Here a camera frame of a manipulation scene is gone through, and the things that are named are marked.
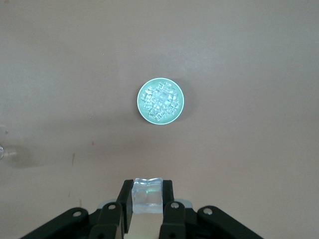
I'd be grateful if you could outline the clear ice cube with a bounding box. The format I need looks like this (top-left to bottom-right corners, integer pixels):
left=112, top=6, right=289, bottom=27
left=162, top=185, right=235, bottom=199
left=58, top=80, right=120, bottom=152
left=131, top=177, right=164, bottom=215

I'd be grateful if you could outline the pile of clear ice cubes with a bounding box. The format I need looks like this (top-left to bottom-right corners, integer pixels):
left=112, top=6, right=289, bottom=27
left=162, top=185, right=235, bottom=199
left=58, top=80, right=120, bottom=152
left=141, top=82, right=180, bottom=122

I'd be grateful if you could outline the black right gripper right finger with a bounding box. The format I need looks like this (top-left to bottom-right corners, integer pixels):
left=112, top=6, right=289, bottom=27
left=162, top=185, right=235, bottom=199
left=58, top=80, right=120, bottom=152
left=159, top=179, right=265, bottom=239

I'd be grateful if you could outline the green ceramic bowl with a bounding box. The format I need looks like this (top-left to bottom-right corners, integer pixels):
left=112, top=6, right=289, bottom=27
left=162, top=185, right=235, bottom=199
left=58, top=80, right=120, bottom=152
left=136, top=77, right=185, bottom=125

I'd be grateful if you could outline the brown table cover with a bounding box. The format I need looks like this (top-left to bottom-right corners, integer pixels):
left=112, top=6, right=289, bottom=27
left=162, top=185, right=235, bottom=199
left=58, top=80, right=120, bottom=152
left=0, top=0, right=319, bottom=239

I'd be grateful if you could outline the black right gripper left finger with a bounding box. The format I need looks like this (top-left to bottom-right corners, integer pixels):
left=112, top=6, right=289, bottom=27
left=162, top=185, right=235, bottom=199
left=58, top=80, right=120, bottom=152
left=17, top=179, right=134, bottom=239

